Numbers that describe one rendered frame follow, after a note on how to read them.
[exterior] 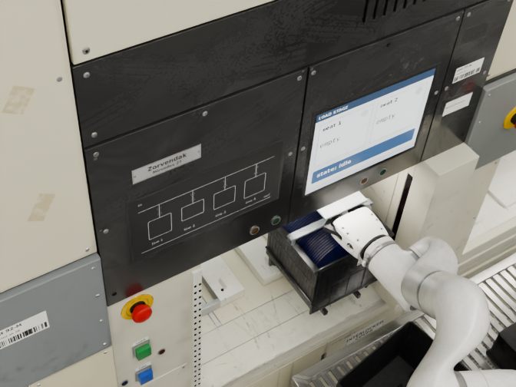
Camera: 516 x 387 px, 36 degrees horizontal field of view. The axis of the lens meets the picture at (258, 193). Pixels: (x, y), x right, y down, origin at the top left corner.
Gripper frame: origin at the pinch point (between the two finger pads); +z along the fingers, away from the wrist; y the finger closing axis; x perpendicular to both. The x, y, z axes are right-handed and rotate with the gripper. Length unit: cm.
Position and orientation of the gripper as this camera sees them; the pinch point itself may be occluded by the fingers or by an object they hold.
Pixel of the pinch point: (334, 203)
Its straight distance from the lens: 186.6
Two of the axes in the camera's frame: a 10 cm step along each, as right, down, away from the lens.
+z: -5.3, -6.5, 5.5
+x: 0.6, -6.8, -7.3
